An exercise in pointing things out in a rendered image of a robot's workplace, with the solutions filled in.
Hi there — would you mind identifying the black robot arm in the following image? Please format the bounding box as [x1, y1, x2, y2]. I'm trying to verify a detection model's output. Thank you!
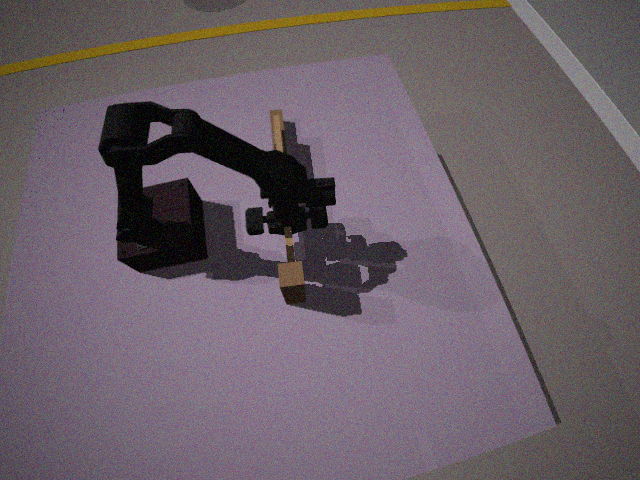
[98, 101, 336, 251]

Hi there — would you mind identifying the long wooden rail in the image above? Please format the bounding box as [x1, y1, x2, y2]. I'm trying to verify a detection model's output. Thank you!
[273, 115, 295, 262]

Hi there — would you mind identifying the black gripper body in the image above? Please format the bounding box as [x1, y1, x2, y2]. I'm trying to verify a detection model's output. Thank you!
[245, 204, 328, 235]

